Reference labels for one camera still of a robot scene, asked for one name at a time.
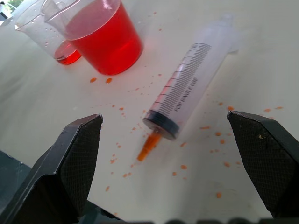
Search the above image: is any clear plastic syringe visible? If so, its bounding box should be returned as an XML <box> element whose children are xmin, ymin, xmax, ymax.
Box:
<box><xmin>136</xmin><ymin>14</ymin><xmax>239</xmax><ymax>162</ymax></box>

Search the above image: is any plastic beaker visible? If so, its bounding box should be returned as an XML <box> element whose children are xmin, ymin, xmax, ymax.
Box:
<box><xmin>15</xmin><ymin>0</ymin><xmax>82</xmax><ymax>66</ymax></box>

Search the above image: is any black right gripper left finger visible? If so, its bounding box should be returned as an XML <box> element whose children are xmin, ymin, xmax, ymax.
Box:
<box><xmin>0</xmin><ymin>113</ymin><xmax>104</xmax><ymax>224</ymax></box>

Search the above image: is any beaker of red liquid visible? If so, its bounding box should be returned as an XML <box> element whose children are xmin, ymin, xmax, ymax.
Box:
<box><xmin>44</xmin><ymin>0</ymin><xmax>143</xmax><ymax>76</ymax></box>

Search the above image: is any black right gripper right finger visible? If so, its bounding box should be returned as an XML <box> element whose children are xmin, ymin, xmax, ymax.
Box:
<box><xmin>227</xmin><ymin>110</ymin><xmax>299</xmax><ymax>219</ymax></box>

